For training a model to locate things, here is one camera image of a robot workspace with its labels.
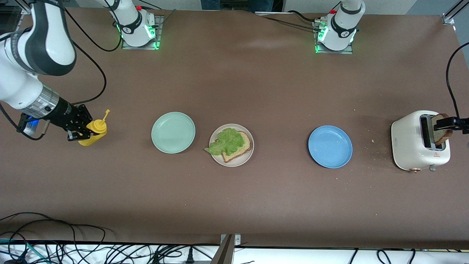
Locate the brown toast bread slice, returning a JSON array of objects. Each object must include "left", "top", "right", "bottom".
[
  {"left": 220, "top": 131, "right": 252, "bottom": 163},
  {"left": 431, "top": 113, "right": 454, "bottom": 146}
]

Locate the yellow mustard squeeze bottle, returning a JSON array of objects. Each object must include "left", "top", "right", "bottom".
[{"left": 78, "top": 109, "right": 110, "bottom": 147}]

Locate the green lettuce leaf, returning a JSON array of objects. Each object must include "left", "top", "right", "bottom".
[{"left": 204, "top": 128, "right": 245, "bottom": 156}]

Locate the mint green plate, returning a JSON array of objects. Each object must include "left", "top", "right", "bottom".
[{"left": 151, "top": 112, "right": 196, "bottom": 154}]

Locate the blue plate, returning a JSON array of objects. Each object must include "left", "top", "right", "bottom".
[{"left": 308, "top": 125, "right": 353, "bottom": 169}]

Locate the beige plate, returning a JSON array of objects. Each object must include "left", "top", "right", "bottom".
[{"left": 209, "top": 124, "right": 254, "bottom": 168}]

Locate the white toaster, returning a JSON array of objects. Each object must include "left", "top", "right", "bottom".
[{"left": 391, "top": 110, "right": 452, "bottom": 173}]

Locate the person standing behind table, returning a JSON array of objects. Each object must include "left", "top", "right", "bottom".
[{"left": 201, "top": 0, "right": 284, "bottom": 12}]

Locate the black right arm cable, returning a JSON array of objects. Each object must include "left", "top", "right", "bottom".
[{"left": 0, "top": 0, "right": 123, "bottom": 142}]

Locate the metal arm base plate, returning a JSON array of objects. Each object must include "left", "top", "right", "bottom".
[
  {"left": 312, "top": 20, "right": 354, "bottom": 55},
  {"left": 121, "top": 15, "right": 164, "bottom": 50}
]

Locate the black looping cable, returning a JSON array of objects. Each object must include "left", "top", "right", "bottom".
[{"left": 0, "top": 212, "right": 107, "bottom": 264}]

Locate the aluminium frame profile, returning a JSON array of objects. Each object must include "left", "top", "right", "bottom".
[{"left": 442, "top": 0, "right": 469, "bottom": 25}]

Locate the teal cable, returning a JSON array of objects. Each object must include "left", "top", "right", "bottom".
[{"left": 0, "top": 238, "right": 50, "bottom": 264}]

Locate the black braided cable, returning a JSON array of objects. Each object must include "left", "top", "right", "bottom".
[{"left": 262, "top": 10, "right": 320, "bottom": 32}]

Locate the grey metal table bracket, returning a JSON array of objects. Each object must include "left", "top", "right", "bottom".
[{"left": 211, "top": 234, "right": 242, "bottom": 264}]

